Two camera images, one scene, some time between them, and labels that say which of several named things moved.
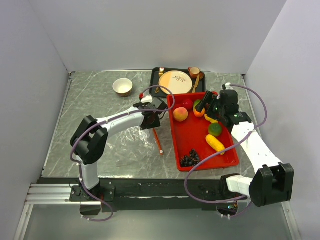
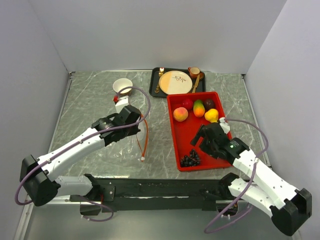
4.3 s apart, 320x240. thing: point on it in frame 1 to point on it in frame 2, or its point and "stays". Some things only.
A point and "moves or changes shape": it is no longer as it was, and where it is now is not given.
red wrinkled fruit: x=188 y=103 stays
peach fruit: x=180 y=114 stays
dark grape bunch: x=191 y=160 stays
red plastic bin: x=197 y=135 stays
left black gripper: x=156 y=124 to x=134 y=131
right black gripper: x=207 y=99 to x=203 y=147
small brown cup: x=194 y=72 stays
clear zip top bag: x=136 y=146 moves or changes shape
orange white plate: x=179 y=82 stays
